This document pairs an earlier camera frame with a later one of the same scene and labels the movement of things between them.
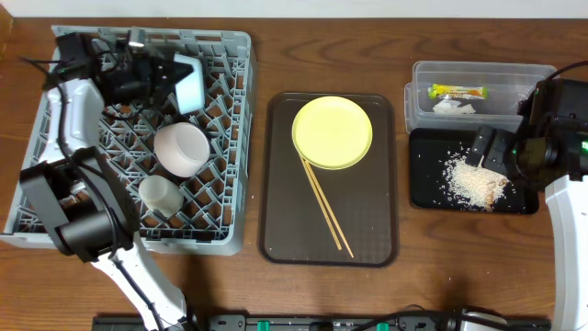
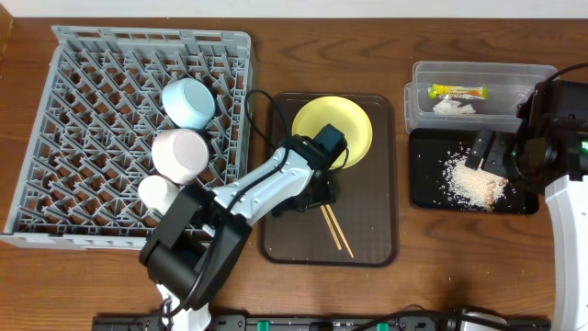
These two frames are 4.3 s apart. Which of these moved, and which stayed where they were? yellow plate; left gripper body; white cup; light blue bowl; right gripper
Moved: left gripper body; light blue bowl
Stayed: right gripper; yellow plate; white cup
